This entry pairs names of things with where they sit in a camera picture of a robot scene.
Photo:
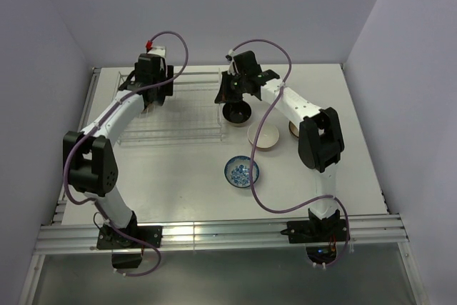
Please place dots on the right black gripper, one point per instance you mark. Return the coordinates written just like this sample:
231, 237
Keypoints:
225, 95

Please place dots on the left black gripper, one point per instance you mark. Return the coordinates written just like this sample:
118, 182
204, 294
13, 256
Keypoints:
166, 89

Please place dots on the white bowl red outside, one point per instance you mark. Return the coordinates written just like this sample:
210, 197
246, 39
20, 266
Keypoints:
268, 136

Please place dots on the tan bowl dark rim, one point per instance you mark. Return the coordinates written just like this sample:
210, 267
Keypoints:
152, 106

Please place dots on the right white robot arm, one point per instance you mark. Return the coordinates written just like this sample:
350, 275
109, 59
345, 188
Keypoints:
320, 139

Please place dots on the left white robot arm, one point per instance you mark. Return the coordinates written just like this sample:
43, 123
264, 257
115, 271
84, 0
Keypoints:
90, 169

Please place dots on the black glazed bowl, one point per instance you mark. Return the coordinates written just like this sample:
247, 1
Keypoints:
237, 114

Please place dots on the small tan bowl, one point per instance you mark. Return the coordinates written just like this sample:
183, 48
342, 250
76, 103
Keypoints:
294, 131

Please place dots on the blue white patterned bowl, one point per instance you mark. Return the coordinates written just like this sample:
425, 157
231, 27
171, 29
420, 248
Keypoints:
236, 171

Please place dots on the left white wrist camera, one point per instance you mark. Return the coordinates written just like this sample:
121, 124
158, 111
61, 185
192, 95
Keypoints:
153, 49

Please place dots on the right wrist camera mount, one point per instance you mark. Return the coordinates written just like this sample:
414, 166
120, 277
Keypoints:
244, 64

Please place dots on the white wire dish rack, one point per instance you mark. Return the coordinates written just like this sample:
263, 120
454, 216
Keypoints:
189, 116

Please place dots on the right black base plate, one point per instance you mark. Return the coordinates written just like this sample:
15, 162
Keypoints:
308, 231

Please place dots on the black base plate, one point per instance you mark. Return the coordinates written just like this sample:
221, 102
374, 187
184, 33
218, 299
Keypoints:
308, 231
108, 239

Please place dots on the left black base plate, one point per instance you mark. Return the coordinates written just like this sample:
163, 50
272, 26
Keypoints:
108, 239

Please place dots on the aluminium rail frame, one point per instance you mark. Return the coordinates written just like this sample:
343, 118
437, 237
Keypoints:
218, 246

